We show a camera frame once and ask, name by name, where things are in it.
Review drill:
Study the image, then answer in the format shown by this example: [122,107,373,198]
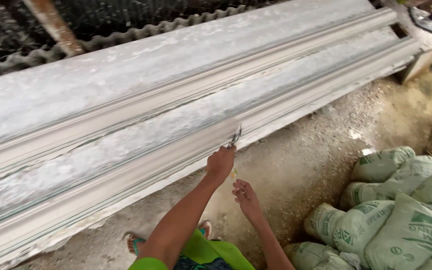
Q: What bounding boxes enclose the person's left hand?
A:
[206,145,237,185]

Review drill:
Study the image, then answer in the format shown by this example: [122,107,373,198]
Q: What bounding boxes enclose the person's right hand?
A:
[232,179,265,223]

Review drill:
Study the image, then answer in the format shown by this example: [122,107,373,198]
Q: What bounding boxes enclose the small metal scraper blade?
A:
[227,124,243,149]

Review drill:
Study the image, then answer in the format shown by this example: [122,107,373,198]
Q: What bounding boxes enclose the teal flip-flop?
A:
[123,232,148,257]
[197,220,214,240]

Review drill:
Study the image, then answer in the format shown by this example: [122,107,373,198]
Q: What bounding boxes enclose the long white plaster cornice mould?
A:
[0,0,422,270]

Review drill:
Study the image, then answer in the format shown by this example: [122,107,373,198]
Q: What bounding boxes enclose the person's dark patterned shorts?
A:
[172,253,235,270]

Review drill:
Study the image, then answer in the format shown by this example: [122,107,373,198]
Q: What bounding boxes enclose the heap of white printed sacks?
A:
[283,146,432,270]

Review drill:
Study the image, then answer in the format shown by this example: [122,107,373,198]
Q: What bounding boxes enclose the grey corrugated roofing sheet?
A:
[0,0,290,82]

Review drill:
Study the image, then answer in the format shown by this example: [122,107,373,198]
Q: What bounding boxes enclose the plaster-covered wooden bench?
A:
[380,0,432,85]

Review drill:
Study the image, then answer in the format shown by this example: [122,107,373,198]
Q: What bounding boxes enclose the rusty brown pole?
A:
[22,0,86,58]

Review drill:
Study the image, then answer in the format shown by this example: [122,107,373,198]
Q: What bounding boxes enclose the dark round metal pan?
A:
[408,7,432,34]

